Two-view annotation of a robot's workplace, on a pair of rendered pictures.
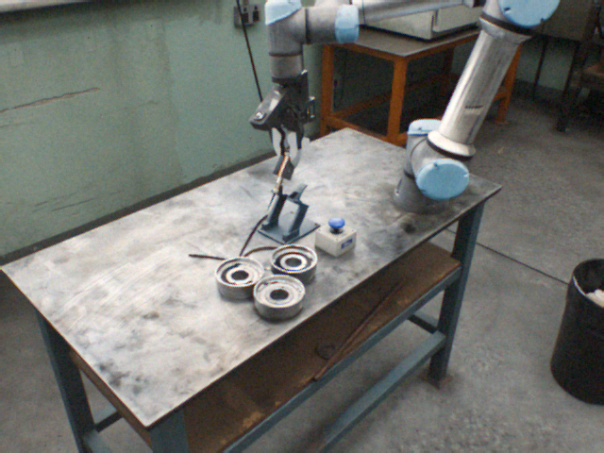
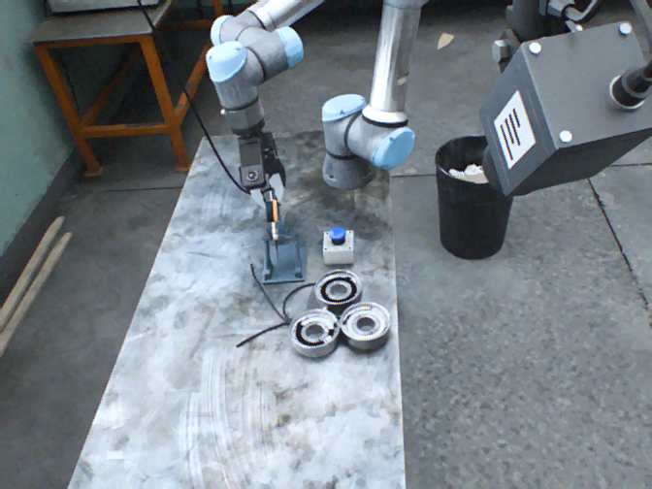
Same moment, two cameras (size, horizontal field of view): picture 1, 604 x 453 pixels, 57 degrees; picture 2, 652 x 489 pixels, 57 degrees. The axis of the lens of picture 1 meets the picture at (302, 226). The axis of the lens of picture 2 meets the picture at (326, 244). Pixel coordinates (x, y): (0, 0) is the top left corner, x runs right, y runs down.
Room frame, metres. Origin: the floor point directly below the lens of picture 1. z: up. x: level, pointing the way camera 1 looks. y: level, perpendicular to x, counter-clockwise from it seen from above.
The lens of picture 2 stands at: (0.26, 0.58, 1.79)
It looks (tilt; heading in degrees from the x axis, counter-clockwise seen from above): 41 degrees down; 324
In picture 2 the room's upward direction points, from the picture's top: 7 degrees counter-clockwise
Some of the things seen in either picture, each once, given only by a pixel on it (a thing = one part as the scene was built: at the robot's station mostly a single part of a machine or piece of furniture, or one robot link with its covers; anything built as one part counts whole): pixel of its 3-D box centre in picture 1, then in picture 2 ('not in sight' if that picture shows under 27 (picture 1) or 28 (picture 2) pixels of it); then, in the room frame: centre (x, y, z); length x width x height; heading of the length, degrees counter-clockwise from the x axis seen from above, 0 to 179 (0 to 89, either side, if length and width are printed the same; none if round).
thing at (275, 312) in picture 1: (278, 297); (366, 326); (0.89, 0.04, 0.82); 0.10 x 0.10 x 0.04
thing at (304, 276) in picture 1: (293, 265); (339, 292); (1.00, 0.02, 0.82); 0.10 x 0.10 x 0.04
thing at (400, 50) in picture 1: (426, 83); (152, 48); (3.65, -0.80, 0.39); 1.50 x 0.62 x 0.78; 136
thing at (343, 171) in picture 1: (284, 224); (272, 262); (1.22, 0.05, 0.79); 1.20 x 0.60 x 0.02; 136
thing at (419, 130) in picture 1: (429, 146); (346, 123); (1.34, -0.33, 0.97); 0.13 x 0.12 x 0.14; 0
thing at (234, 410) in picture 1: (283, 335); not in sight; (1.22, 0.05, 0.40); 1.17 x 0.59 x 0.80; 136
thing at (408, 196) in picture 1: (423, 184); (347, 158); (1.35, -0.33, 0.85); 0.15 x 0.15 x 0.10
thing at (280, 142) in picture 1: (285, 142); (257, 187); (1.22, 0.05, 1.02); 0.06 x 0.03 x 0.09; 143
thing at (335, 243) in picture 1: (337, 237); (339, 245); (1.12, -0.08, 0.82); 0.08 x 0.07 x 0.05; 136
